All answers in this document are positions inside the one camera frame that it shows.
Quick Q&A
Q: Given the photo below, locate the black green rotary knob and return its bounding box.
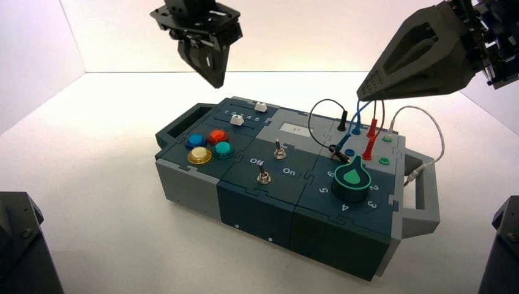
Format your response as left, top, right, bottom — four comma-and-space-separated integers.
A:
331, 155, 372, 204

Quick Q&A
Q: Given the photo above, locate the blue patch cable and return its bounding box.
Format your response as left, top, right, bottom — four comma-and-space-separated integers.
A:
334, 99, 374, 153

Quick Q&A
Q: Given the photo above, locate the blue push button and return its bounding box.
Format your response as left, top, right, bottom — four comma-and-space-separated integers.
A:
185, 134, 207, 149

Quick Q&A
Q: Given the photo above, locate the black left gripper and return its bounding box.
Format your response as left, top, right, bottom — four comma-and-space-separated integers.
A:
150, 0, 243, 89

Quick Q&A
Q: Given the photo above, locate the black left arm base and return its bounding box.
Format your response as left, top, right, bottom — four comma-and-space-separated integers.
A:
0, 191, 65, 294

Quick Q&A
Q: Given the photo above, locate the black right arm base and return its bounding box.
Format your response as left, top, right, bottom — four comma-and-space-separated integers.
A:
478, 195, 519, 294

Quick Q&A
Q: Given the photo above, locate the teal push button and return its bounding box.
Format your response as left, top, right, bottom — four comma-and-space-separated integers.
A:
212, 141, 235, 160

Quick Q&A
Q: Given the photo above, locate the red patch cable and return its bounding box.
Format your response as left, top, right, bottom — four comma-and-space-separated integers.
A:
362, 99, 386, 161

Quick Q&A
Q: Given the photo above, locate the blue grey control box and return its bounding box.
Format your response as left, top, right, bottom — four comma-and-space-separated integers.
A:
155, 96, 441, 282

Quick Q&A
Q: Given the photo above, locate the white patch cable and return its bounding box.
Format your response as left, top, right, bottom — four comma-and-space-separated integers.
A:
387, 106, 446, 187

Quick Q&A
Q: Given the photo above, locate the yellow push button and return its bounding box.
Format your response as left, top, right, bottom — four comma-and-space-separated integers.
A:
187, 146, 213, 165

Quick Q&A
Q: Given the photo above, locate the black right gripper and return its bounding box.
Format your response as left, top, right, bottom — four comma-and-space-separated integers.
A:
357, 0, 519, 102

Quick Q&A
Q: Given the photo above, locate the black patch cable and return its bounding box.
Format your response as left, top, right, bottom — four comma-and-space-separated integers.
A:
307, 99, 351, 163

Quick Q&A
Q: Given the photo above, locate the red push button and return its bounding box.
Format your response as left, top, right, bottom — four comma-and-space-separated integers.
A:
206, 129, 230, 146

